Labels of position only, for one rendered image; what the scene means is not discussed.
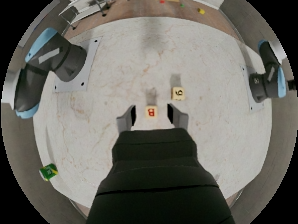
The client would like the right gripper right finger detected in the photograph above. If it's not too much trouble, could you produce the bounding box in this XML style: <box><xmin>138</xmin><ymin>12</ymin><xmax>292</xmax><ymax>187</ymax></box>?
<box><xmin>168</xmin><ymin>103</ymin><xmax>189</xmax><ymax>131</ymax></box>

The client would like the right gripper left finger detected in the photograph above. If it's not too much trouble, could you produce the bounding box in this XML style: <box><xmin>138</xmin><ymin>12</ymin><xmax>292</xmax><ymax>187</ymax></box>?
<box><xmin>116</xmin><ymin>105</ymin><xmax>137</xmax><ymax>135</ymax></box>

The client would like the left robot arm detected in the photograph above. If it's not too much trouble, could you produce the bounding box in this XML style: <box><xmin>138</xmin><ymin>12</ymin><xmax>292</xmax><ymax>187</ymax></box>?
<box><xmin>249</xmin><ymin>37</ymin><xmax>286</xmax><ymax>103</ymax></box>

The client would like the green and yellow drink can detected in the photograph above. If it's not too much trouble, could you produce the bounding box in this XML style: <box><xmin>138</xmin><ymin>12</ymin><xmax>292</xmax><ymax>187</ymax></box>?
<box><xmin>39</xmin><ymin>163</ymin><xmax>57</xmax><ymax>181</ymax></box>

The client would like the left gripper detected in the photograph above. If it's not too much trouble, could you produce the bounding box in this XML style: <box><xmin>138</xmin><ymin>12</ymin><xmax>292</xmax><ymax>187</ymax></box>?
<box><xmin>285</xmin><ymin>79</ymin><xmax>297</xmax><ymax>91</ymax></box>

